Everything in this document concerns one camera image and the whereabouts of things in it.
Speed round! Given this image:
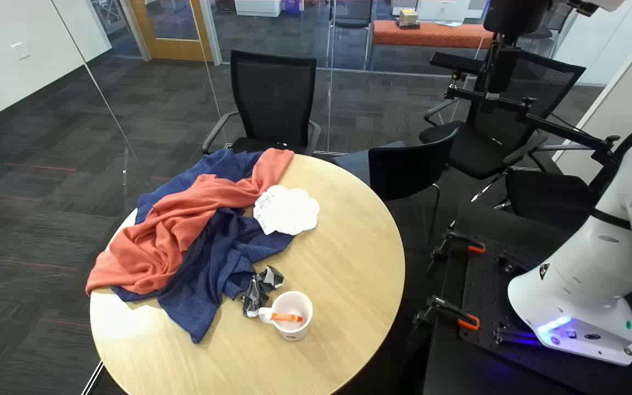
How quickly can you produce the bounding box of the orange marker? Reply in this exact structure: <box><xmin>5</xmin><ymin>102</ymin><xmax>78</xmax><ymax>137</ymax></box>
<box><xmin>270</xmin><ymin>311</ymin><xmax>304</xmax><ymax>326</ymax></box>

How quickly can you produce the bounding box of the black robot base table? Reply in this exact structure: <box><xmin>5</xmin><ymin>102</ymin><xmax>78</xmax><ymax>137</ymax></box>
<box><xmin>423</xmin><ymin>206</ymin><xmax>632</xmax><ymax>395</ymax></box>

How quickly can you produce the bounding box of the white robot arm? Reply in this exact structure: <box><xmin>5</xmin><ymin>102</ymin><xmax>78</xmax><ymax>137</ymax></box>
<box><xmin>506</xmin><ymin>134</ymin><xmax>632</xmax><ymax>366</ymax></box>

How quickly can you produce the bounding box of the white mug cup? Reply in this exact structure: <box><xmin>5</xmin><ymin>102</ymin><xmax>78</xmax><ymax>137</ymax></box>
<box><xmin>258</xmin><ymin>289</ymin><xmax>313</xmax><ymax>340</ymax></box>

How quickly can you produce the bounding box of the white paper doily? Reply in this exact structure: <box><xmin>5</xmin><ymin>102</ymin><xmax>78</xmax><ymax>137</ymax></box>
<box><xmin>252</xmin><ymin>185</ymin><xmax>321</xmax><ymax>236</ymax></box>

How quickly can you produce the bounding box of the round wooden table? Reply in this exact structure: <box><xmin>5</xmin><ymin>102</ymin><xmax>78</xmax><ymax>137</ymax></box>
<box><xmin>89</xmin><ymin>156</ymin><xmax>406</xmax><ymax>395</ymax></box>

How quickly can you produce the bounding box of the black chair at table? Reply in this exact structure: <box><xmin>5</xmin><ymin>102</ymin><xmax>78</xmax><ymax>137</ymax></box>
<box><xmin>329</xmin><ymin>128</ymin><xmax>460</xmax><ymax>244</ymax></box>

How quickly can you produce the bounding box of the navy blue cloth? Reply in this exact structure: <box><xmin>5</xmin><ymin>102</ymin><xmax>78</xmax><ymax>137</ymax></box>
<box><xmin>112</xmin><ymin>148</ymin><xmax>295</xmax><ymax>345</ymax></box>

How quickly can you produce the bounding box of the black mesh office chair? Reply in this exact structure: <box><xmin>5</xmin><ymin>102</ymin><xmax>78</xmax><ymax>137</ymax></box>
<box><xmin>201</xmin><ymin>50</ymin><xmax>321</xmax><ymax>154</ymax></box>

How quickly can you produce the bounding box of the upper orange black clamp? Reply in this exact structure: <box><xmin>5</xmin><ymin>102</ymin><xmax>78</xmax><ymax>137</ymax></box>
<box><xmin>427</xmin><ymin>228</ymin><xmax>489</xmax><ymax>265</ymax></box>

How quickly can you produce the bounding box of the orange black clamp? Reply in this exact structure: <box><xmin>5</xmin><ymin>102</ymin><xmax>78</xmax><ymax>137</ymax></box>
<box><xmin>415</xmin><ymin>294</ymin><xmax>483</xmax><ymax>333</ymax></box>
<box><xmin>427</xmin><ymin>228</ymin><xmax>489</xmax><ymax>265</ymax></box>

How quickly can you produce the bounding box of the orange bench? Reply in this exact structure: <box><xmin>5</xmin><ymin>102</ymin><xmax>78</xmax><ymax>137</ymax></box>
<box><xmin>372</xmin><ymin>20</ymin><xmax>491</xmax><ymax>48</ymax></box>

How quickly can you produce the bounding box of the lower orange black clamp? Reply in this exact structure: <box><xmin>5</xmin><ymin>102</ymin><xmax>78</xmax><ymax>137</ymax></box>
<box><xmin>415</xmin><ymin>294</ymin><xmax>483</xmax><ymax>333</ymax></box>

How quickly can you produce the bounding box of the black office chair right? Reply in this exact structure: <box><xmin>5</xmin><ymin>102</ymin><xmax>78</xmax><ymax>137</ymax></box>
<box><xmin>418</xmin><ymin>48</ymin><xmax>584</xmax><ymax>180</ymax></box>

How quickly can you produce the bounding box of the orange cloth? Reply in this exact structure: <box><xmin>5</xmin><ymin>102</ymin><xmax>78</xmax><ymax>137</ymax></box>
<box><xmin>86</xmin><ymin>150</ymin><xmax>295</xmax><ymax>297</ymax></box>

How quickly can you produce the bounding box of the black camera stand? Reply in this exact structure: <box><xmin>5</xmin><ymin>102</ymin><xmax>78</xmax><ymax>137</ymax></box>
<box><xmin>446</xmin><ymin>0</ymin><xmax>609</xmax><ymax>178</ymax></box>

